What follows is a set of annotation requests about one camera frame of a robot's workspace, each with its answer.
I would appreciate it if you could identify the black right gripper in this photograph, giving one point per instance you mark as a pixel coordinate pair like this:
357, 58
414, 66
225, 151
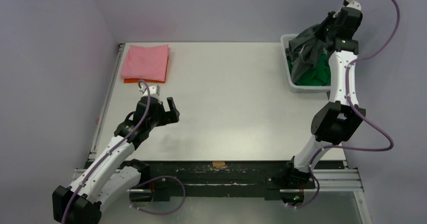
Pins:
326, 28

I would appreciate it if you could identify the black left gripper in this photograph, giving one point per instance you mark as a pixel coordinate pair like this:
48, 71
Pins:
167, 117

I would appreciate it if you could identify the dark grey t shirt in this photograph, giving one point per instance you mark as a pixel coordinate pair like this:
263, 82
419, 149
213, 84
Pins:
304, 51

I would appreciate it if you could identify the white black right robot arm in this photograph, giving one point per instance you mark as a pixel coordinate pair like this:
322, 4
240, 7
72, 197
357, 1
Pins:
341, 116

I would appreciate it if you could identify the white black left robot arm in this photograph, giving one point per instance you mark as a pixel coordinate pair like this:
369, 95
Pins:
86, 198

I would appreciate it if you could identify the folded orange t shirt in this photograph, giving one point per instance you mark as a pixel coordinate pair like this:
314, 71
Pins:
148, 68

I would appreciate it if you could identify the folded pink t shirt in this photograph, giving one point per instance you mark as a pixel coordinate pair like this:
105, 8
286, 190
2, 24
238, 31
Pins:
161, 50

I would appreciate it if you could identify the green t shirt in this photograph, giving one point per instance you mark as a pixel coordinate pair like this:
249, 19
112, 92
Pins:
320, 75

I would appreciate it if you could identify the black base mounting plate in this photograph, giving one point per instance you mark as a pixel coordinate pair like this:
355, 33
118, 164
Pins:
246, 179

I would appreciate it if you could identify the brown tape piece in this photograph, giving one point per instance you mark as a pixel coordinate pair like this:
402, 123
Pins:
218, 164

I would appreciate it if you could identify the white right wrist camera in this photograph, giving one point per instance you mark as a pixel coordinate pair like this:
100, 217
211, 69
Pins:
352, 4

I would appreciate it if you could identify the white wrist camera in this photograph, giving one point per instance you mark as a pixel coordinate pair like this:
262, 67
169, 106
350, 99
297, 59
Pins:
150, 90
352, 4

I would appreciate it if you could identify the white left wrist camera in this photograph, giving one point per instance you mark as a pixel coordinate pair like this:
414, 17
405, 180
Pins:
150, 90

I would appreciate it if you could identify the aluminium frame rail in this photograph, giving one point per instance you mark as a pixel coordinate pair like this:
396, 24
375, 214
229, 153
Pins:
346, 180

